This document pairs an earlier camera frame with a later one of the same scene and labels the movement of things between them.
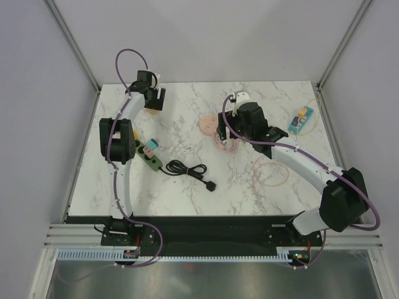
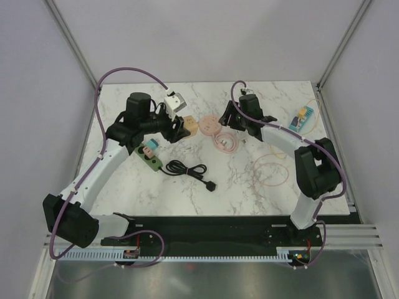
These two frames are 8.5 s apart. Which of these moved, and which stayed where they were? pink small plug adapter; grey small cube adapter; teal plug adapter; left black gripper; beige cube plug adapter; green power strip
Moved: beige cube plug adapter; left black gripper
Stayed: teal plug adapter; green power strip; grey small cube adapter; pink small plug adapter
